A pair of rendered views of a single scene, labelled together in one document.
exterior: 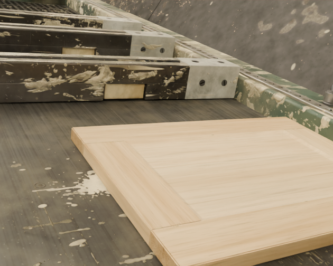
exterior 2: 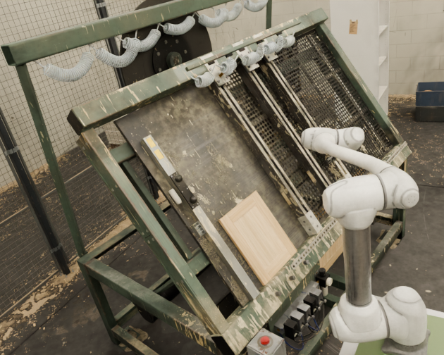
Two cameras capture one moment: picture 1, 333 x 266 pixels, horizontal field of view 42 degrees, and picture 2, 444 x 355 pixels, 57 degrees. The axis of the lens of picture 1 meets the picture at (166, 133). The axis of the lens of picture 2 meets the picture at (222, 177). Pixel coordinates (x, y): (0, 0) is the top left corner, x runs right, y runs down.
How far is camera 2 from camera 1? 175 cm
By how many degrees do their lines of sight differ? 38
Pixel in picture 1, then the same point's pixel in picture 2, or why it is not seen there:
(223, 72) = (311, 227)
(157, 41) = not seen: hidden behind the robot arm
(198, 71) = (305, 218)
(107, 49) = (318, 185)
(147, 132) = (263, 208)
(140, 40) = not seen: hidden behind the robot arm
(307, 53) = (440, 297)
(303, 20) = not seen: outside the picture
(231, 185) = (248, 229)
